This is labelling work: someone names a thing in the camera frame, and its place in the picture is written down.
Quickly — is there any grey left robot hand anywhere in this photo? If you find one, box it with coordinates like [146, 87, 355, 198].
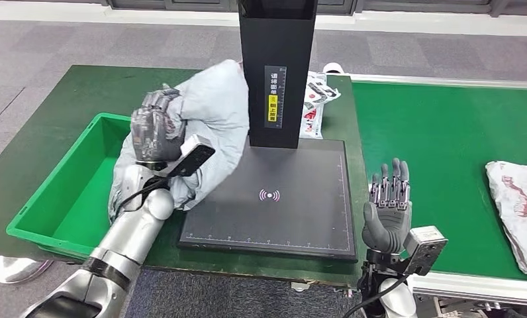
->
[129, 87, 188, 166]

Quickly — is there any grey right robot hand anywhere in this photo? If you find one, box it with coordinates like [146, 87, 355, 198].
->
[361, 158, 412, 256]

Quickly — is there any grey parcel bag brown print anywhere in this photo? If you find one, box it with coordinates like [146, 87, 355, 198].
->
[119, 59, 250, 213]

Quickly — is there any grey parcel bag red print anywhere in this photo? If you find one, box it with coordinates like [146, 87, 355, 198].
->
[485, 161, 527, 280]

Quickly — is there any black inbound scanner machine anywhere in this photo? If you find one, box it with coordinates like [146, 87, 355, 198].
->
[177, 0, 359, 263]

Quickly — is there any green conveyor belt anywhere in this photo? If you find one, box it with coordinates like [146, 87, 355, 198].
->
[352, 81, 527, 283]

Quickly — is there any white parcel bag black print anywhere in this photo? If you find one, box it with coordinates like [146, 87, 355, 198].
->
[306, 71, 342, 111]

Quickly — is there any green plastic crate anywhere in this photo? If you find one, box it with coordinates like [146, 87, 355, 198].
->
[5, 113, 135, 260]

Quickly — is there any black yellow label sticker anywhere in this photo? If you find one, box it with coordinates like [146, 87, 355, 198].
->
[263, 66, 287, 129]

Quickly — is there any white round object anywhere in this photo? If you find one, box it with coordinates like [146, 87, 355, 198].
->
[322, 62, 346, 76]

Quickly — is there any round metal table foot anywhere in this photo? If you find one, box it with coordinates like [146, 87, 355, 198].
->
[0, 255, 54, 285]

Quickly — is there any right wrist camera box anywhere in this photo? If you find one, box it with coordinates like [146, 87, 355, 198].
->
[401, 226, 449, 276]

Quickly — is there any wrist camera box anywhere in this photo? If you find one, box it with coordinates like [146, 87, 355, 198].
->
[167, 133, 216, 179]
[401, 226, 449, 276]

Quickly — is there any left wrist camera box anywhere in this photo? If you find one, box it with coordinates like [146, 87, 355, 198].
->
[167, 133, 216, 179]

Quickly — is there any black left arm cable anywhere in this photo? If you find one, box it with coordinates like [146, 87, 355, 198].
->
[114, 175, 172, 215]

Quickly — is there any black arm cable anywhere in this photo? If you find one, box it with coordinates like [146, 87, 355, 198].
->
[114, 175, 172, 215]
[342, 274, 411, 318]

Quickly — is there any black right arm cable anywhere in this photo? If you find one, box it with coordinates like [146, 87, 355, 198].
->
[342, 274, 411, 318]

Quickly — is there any dark window frame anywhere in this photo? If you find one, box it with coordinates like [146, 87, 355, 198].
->
[103, 0, 527, 19]

